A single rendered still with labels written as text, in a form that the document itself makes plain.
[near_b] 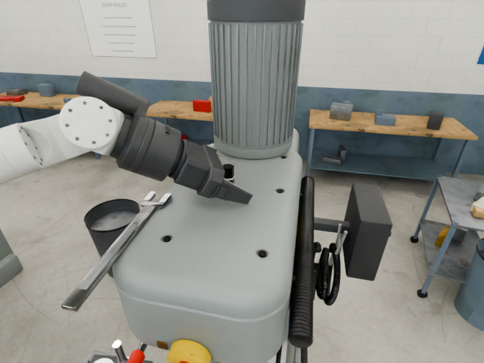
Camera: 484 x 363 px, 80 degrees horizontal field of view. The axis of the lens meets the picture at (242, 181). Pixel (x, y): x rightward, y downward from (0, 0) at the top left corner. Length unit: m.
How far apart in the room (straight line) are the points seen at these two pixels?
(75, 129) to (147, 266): 0.20
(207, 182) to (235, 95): 0.24
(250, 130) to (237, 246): 0.30
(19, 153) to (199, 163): 0.23
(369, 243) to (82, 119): 0.71
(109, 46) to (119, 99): 5.22
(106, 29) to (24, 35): 1.64
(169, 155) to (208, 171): 0.06
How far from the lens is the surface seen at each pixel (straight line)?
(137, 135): 0.44
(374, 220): 0.82
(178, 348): 0.46
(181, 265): 0.41
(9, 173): 0.47
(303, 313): 0.47
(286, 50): 0.63
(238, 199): 0.48
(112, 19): 5.57
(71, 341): 2.85
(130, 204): 3.01
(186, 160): 0.45
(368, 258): 0.89
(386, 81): 4.84
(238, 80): 0.61
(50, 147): 0.51
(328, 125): 4.06
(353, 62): 4.71
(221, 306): 0.38
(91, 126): 0.41
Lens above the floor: 2.18
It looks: 30 degrees down
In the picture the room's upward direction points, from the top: straight up
